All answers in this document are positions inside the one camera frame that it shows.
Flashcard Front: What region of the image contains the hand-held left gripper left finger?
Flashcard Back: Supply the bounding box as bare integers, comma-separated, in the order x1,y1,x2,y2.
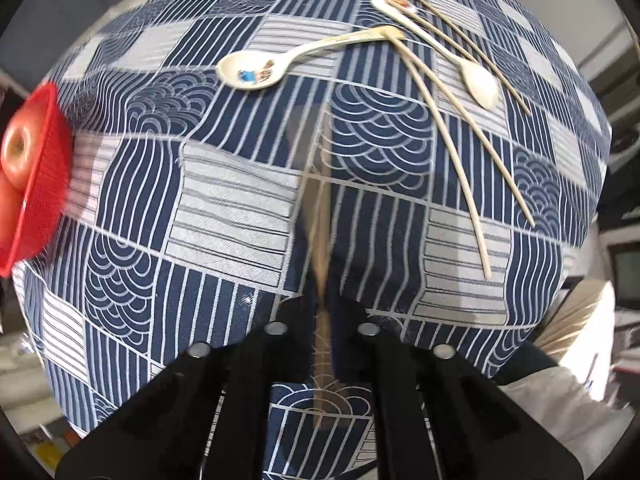
55,294,322,480

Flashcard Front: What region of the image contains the plain cream ceramic spoon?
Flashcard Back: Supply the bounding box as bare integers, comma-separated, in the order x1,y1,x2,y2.
370,0,501,111

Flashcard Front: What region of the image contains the grey padded sofa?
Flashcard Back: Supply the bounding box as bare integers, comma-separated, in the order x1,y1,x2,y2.
0,0,131,76

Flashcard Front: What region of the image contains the red apple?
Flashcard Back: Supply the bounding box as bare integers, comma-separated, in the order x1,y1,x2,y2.
0,110,41,191

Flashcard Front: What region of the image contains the blue patterned tablecloth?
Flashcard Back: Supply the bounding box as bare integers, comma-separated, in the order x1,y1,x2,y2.
10,0,613,480

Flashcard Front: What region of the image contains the red plastic basket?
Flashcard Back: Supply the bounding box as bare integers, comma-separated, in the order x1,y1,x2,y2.
0,82,73,278

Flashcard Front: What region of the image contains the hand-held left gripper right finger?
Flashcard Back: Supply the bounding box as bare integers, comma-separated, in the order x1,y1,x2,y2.
330,299,584,480

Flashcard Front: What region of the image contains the white printed ceramic spoon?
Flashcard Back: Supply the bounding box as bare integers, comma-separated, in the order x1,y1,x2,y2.
216,25,407,92

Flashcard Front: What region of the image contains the person's beige clothing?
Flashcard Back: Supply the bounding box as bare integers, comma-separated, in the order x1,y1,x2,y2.
500,280,640,471

